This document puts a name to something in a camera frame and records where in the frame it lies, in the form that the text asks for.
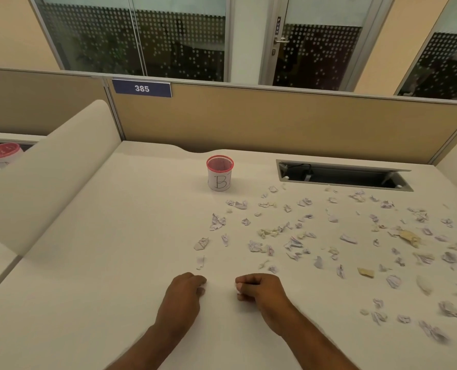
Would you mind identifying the person's right hand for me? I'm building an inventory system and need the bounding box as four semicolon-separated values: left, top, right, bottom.
234;273;300;336

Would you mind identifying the person's left hand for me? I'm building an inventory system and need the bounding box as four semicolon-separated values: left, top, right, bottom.
155;272;207;336

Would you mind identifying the person's left forearm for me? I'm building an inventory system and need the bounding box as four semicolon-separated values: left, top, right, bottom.
107;321;196;370

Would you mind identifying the person's right forearm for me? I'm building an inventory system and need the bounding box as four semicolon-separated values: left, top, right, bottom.
265;308;359;370

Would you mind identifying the scatter of crumpled paper scraps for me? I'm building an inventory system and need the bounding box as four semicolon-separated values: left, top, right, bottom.
193;183;457;345

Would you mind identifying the red mesh cup lettered label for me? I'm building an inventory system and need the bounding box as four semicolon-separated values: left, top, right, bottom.
206;155;235;192

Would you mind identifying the tan desk partition panel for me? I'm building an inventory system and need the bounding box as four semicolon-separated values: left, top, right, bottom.
0;67;126;137
106;78;457;165

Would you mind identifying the blue desk number sign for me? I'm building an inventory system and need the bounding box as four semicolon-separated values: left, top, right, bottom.
111;78;173;98

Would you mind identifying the red mesh cup white label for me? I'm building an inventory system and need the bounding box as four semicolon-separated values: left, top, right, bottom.
0;142;24;170

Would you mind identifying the dotted glass door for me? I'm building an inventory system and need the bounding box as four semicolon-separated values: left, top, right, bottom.
259;0;397;92

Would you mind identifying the dotted glass window panel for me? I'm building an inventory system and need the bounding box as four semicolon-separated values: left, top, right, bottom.
28;0;232;83
394;0;457;101

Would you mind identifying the black cable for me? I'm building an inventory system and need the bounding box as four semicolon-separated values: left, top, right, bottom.
289;164;315;181

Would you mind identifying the desk cable tray opening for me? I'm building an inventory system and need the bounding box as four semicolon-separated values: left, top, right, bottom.
276;159;414;192

